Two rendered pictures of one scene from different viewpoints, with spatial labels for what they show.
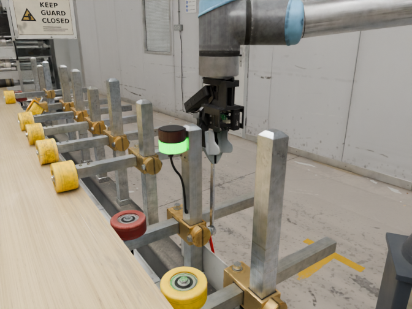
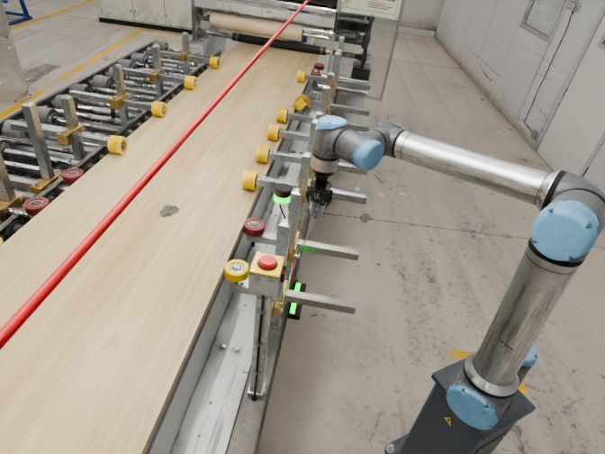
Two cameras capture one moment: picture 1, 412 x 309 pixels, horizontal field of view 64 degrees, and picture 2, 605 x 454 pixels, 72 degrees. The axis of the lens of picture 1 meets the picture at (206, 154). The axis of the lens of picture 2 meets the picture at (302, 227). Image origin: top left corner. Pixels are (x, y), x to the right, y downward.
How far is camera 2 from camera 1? 0.96 m
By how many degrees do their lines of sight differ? 37
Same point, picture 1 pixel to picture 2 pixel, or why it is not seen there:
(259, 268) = not seen: hidden behind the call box
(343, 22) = (428, 164)
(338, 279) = not seen: hidden behind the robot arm
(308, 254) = (327, 302)
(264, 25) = (342, 152)
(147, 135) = (302, 177)
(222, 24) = (320, 140)
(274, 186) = (279, 248)
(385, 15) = (459, 173)
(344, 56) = not seen: outside the picture
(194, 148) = (293, 204)
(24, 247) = (202, 213)
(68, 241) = (220, 220)
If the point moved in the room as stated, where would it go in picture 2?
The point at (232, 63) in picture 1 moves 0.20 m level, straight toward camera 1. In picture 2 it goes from (324, 165) to (275, 183)
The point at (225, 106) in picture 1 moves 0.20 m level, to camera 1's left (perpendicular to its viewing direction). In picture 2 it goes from (314, 189) to (271, 165)
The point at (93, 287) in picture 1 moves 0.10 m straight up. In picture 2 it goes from (206, 247) to (205, 223)
